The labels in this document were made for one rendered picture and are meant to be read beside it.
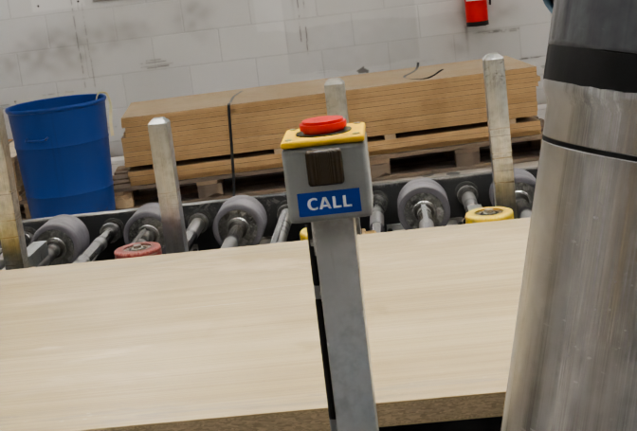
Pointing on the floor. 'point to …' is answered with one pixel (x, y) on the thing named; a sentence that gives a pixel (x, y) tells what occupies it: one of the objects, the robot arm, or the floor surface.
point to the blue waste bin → (64, 153)
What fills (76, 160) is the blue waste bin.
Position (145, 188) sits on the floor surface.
